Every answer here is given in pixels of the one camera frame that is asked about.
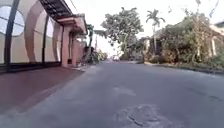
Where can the tall palm tree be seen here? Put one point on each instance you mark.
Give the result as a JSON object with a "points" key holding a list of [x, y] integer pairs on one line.
{"points": [[154, 20]]}

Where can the overgrown bushes and trees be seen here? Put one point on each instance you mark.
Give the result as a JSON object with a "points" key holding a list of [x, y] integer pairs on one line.
{"points": [[186, 43]]}

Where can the beige building with round windows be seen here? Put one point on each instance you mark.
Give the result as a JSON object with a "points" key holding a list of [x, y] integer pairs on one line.
{"points": [[33, 33]]}

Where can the red paved driveway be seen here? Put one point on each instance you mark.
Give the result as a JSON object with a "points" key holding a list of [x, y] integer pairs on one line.
{"points": [[26, 85]]}

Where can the grey asphalt road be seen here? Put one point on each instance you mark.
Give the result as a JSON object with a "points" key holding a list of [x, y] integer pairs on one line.
{"points": [[133, 83]]}

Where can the roadside plants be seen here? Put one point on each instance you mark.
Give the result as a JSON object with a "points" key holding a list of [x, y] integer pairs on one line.
{"points": [[93, 56]]}

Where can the large leafy tree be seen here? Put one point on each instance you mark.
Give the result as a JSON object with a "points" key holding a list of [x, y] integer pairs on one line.
{"points": [[122, 26]]}

